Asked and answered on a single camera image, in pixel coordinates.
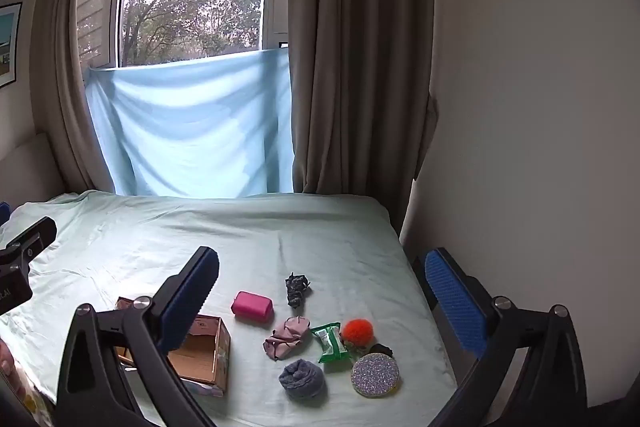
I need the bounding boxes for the pink rectangular pouch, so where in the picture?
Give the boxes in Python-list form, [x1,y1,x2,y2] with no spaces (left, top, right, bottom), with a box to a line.
[231,291,275,325]

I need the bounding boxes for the white padded headboard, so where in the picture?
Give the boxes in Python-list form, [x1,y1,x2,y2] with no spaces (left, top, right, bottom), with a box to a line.
[0,132,66,208]

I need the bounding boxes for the blue-grey sock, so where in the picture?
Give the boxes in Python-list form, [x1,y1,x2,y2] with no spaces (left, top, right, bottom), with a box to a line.
[278,358,327,403]

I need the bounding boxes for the orange pompom with green tuft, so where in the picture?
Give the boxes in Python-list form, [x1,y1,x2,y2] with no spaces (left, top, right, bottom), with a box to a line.
[341,318,376,355]

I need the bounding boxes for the cardboard box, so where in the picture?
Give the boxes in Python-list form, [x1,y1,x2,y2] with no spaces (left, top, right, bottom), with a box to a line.
[114,297,232,398]

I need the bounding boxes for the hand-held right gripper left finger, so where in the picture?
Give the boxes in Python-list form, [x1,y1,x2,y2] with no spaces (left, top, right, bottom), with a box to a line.
[56,247,221,427]

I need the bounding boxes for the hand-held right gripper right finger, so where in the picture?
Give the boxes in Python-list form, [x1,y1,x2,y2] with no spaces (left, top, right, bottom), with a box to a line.
[424,248,589,427]

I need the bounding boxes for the round glitter sponge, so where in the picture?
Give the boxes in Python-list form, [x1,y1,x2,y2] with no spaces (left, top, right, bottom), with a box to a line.
[351,353,402,399]

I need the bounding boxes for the framed wall picture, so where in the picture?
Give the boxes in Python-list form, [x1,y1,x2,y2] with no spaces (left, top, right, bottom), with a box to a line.
[0,2,23,90]

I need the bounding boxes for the brown curtain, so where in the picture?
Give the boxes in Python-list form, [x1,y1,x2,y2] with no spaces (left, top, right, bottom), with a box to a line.
[265,0,441,196]
[30,0,137,194]

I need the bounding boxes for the mauve cloth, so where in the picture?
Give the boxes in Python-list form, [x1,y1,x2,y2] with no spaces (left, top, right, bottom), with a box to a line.
[263,316,312,362]

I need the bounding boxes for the person's left hand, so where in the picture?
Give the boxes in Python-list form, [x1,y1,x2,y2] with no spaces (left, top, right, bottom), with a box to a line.
[0,341,21,400]

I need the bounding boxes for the light blue hanging cloth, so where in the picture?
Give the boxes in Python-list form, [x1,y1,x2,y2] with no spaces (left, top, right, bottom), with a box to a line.
[84,48,296,198]

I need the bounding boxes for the dark grey scrunchie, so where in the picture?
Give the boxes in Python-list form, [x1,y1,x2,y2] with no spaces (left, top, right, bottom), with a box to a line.
[285,272,312,308]

